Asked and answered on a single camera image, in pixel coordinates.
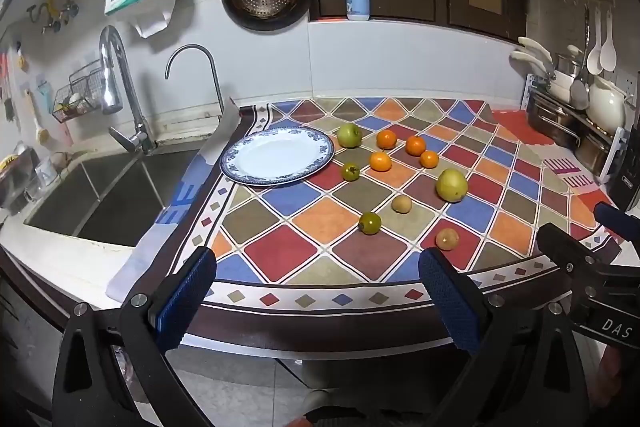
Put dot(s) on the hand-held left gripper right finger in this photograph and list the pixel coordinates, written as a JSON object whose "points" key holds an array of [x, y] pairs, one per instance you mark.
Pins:
{"points": [[450, 302]]}

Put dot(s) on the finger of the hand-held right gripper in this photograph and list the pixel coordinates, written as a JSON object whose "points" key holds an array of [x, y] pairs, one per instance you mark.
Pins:
{"points": [[620, 222], [560, 244]]}

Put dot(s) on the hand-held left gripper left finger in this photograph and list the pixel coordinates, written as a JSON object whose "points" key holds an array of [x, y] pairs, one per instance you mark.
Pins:
{"points": [[182, 302]]}

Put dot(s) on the small brown fruit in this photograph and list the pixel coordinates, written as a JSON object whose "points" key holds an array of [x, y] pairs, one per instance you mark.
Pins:
{"points": [[401, 204], [447, 239]]}

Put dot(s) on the small green fruit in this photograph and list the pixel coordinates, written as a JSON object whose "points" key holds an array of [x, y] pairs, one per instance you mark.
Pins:
{"points": [[350, 172], [370, 223]]}

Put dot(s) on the yellow green pear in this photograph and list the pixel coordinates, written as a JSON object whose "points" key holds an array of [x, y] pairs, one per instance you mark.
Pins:
{"points": [[451, 186]]}

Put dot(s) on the small mandarin orange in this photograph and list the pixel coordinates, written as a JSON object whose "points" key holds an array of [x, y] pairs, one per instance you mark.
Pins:
{"points": [[429, 159]]}

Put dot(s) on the blue rimmed white plate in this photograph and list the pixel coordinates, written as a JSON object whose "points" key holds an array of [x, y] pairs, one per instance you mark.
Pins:
{"points": [[277, 157]]}

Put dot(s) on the person's right hand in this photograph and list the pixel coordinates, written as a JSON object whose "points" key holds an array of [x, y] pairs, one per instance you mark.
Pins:
{"points": [[611, 377]]}

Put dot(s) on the black appliance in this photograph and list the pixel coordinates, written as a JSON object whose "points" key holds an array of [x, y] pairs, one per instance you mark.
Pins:
{"points": [[627, 167]]}

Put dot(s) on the metal dish rack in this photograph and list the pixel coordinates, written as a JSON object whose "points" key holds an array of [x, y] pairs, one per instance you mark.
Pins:
{"points": [[565, 132]]}

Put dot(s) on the white ceramic pitcher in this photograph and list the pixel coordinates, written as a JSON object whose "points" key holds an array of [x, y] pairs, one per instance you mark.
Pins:
{"points": [[607, 104]]}

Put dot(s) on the stainless steel sink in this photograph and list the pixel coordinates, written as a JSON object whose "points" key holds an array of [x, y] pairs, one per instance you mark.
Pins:
{"points": [[115, 202]]}

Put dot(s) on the red patterned mat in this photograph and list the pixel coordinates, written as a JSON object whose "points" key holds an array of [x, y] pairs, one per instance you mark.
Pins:
{"points": [[520, 127]]}

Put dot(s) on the colourful diamond patterned tablecloth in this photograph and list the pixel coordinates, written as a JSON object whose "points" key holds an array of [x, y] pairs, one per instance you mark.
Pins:
{"points": [[300, 252]]}

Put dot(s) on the metal spatula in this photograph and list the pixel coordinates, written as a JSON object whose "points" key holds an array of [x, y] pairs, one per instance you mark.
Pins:
{"points": [[580, 92]]}

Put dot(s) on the stainless steel pot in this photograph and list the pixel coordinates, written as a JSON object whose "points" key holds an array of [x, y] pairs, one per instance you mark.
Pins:
{"points": [[567, 66]]}

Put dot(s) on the white plastic ladle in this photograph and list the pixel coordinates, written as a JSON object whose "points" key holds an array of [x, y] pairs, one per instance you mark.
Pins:
{"points": [[608, 52], [595, 57]]}

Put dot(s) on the green apple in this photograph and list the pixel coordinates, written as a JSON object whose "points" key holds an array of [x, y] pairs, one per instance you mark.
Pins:
{"points": [[349, 136]]}

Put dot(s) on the clear sponge holder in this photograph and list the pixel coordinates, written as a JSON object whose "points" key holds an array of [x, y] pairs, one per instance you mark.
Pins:
{"points": [[22, 182]]}

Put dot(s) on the yellow dish brush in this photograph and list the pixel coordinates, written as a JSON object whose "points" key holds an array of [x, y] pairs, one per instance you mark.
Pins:
{"points": [[40, 127]]}

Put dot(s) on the thin gooseneck faucet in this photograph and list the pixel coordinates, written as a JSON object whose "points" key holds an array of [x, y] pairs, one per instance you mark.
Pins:
{"points": [[212, 67]]}

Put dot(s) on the chrome kitchen faucet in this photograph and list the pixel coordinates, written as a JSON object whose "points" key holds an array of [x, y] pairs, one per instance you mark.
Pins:
{"points": [[112, 72]]}

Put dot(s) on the wall socket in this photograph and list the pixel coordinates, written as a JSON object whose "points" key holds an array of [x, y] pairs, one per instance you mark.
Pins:
{"points": [[627, 84]]}

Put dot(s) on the wall hook rack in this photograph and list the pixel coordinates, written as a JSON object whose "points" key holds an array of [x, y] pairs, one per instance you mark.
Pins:
{"points": [[55, 9]]}

